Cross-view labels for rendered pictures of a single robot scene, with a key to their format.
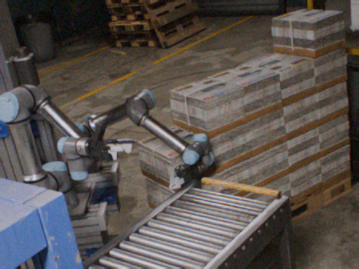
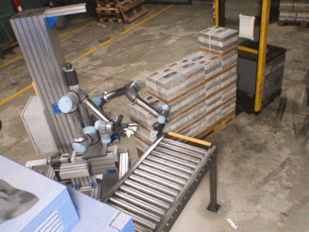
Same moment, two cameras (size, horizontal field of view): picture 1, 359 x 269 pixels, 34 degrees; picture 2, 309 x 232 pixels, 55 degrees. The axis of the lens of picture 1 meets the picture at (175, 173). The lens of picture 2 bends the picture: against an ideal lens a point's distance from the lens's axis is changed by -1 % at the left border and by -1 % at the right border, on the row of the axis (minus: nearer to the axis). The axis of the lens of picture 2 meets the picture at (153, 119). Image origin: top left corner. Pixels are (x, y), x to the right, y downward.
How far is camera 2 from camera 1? 0.61 m
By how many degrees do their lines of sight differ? 10
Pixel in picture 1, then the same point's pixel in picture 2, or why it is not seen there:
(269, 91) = (199, 76)
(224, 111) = (176, 89)
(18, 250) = not seen: outside the picture
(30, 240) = not seen: outside the picture
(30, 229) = not seen: outside the picture
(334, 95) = (230, 74)
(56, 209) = (128, 225)
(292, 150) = (208, 104)
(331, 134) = (227, 94)
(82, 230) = (105, 161)
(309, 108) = (217, 82)
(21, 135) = (73, 119)
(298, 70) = (214, 63)
